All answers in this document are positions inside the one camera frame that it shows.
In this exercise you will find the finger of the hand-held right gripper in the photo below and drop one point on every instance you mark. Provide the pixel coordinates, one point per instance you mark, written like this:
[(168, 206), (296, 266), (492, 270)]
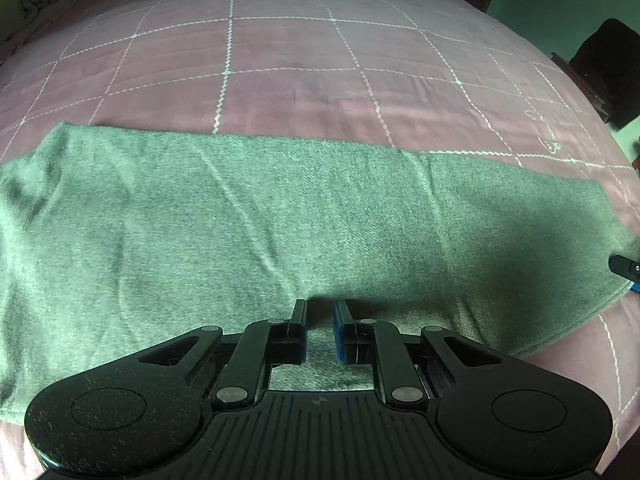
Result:
[(627, 266)]

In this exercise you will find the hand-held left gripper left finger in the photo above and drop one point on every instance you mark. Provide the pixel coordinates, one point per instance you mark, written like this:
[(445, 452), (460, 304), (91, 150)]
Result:
[(301, 332)]

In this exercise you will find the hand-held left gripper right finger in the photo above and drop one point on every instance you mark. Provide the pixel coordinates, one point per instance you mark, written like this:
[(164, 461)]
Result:
[(339, 335)]

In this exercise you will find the grey pants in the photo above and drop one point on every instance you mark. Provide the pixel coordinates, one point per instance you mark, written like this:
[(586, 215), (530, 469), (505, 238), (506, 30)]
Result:
[(250, 220)]

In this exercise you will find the black chair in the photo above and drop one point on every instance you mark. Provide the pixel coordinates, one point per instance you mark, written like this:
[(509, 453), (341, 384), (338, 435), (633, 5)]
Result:
[(607, 70)]

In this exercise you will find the pink checked bed sheet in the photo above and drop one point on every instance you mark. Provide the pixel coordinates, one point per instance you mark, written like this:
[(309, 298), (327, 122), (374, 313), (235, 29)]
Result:
[(300, 60)]

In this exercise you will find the crumpled grey cloth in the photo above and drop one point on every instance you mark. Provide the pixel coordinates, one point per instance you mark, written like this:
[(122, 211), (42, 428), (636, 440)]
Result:
[(42, 6)]

